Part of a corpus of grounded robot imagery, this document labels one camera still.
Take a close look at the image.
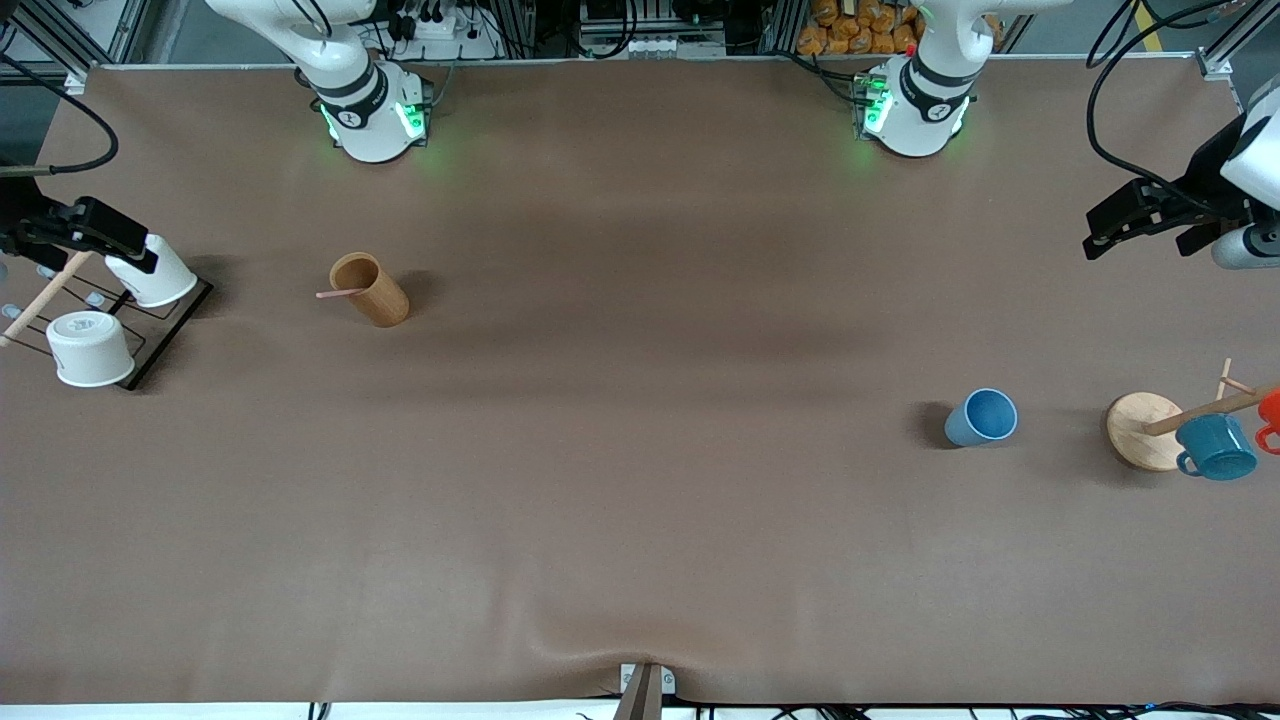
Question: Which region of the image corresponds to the brown table cover sheet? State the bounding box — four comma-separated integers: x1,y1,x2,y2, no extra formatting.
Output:
0,55,1280,707

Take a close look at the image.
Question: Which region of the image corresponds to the white power strip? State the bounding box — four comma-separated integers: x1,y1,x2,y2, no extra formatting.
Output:
400,8,498,59

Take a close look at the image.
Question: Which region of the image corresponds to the teal enamel mug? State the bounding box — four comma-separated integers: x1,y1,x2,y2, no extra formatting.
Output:
1175,413,1259,482

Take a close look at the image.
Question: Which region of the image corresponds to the light wooden rod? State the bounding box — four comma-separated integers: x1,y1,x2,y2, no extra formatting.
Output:
0,250,93,348

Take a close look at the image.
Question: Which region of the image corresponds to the white paper cup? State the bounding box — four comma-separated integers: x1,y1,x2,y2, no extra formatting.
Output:
46,311,136,388
105,235,198,308

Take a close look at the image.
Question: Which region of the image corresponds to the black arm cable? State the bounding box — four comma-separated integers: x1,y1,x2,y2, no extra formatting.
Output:
0,52,120,178
1087,0,1246,206

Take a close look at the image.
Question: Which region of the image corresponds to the bag of orange bread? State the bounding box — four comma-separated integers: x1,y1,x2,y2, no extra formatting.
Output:
797,0,1003,57

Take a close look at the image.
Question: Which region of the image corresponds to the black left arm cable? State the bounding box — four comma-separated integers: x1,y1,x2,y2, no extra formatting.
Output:
1087,0,1246,206

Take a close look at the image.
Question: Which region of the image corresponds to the metal table clamp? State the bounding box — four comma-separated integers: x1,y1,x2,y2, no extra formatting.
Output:
614,662,677,720

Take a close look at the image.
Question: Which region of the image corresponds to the wooden mug tree stand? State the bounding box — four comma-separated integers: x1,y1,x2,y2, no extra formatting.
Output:
1105,358,1280,472

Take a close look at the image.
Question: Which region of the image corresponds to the brown wooden cylinder holder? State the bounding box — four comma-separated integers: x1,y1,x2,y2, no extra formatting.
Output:
329,252,411,328

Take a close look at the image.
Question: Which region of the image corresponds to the light blue plastic cup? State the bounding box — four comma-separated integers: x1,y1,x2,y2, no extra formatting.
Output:
944,388,1019,448

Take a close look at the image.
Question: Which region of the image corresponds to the black cup rack tray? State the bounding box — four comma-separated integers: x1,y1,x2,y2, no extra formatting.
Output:
0,262,214,392

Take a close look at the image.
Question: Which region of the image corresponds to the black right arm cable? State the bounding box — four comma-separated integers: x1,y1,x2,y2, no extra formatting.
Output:
0,52,120,178

